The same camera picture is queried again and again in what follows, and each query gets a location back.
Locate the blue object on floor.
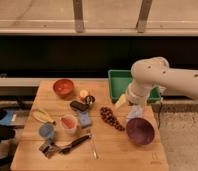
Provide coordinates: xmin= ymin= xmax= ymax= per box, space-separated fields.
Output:
xmin=0 ymin=110 xmax=19 ymax=126

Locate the red bowl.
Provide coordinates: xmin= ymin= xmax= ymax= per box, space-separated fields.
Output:
xmin=53 ymin=79 xmax=74 ymax=98

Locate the green plastic bin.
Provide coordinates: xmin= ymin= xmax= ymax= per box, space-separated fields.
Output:
xmin=108 ymin=69 xmax=161 ymax=103

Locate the metal clamp tool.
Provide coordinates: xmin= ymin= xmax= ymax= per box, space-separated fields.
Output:
xmin=39 ymin=140 xmax=60 ymax=158

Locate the black handled spatula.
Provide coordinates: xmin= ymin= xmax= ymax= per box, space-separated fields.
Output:
xmin=60 ymin=135 xmax=90 ymax=154

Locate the brown grape bunch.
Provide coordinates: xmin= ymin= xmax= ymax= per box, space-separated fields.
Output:
xmin=100 ymin=107 xmax=125 ymax=131

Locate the orange yellow fruit toy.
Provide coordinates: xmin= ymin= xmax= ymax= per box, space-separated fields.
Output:
xmin=79 ymin=89 xmax=89 ymax=100

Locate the black rectangular block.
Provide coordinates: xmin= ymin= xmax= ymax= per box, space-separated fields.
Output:
xmin=70 ymin=100 xmax=88 ymax=112

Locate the pink cup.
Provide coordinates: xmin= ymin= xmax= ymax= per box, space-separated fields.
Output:
xmin=60 ymin=115 xmax=78 ymax=135

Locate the small dark cup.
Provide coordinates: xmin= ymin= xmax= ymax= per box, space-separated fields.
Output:
xmin=85 ymin=95 xmax=95 ymax=105

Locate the yellow banana toy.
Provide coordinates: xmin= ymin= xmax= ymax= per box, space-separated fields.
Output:
xmin=32 ymin=109 xmax=56 ymax=124

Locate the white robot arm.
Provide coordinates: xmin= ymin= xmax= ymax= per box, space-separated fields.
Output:
xmin=115 ymin=57 xmax=198 ymax=108

